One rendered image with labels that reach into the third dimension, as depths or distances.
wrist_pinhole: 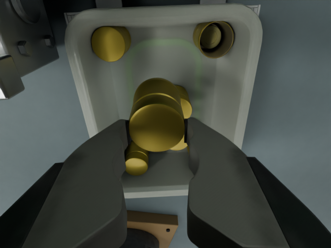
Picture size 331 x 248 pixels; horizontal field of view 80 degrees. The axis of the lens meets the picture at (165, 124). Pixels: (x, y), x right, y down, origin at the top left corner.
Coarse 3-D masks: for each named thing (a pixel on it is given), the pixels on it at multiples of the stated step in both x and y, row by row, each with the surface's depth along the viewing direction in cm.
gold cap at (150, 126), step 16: (160, 80) 14; (144, 96) 12; (160, 96) 12; (176, 96) 13; (144, 112) 11; (160, 112) 11; (176, 112) 11; (144, 128) 11; (160, 128) 12; (176, 128) 12; (144, 144) 12; (160, 144) 12; (176, 144) 12
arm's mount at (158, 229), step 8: (128, 216) 41; (136, 216) 41; (144, 216) 42; (152, 216) 42; (160, 216) 42; (168, 216) 43; (176, 216) 43; (128, 224) 40; (136, 224) 40; (144, 224) 41; (152, 224) 41; (160, 224) 41; (168, 224) 41; (176, 224) 41; (152, 232) 42; (160, 232) 43; (168, 232) 43; (160, 240) 44; (168, 240) 45
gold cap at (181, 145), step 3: (183, 138) 26; (180, 141) 26; (183, 141) 26; (177, 144) 26; (180, 144) 26; (183, 144) 26; (186, 144) 26; (174, 147) 26; (177, 147) 26; (180, 147) 26; (183, 147) 26; (174, 150) 27; (177, 150) 27
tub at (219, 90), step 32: (160, 32) 23; (192, 32) 23; (256, 32) 17; (96, 64) 21; (128, 64) 25; (160, 64) 25; (192, 64) 25; (224, 64) 23; (256, 64) 19; (96, 96) 21; (128, 96) 27; (192, 96) 28; (224, 96) 24; (96, 128) 21; (224, 128) 25; (160, 160) 31; (128, 192) 27; (160, 192) 27
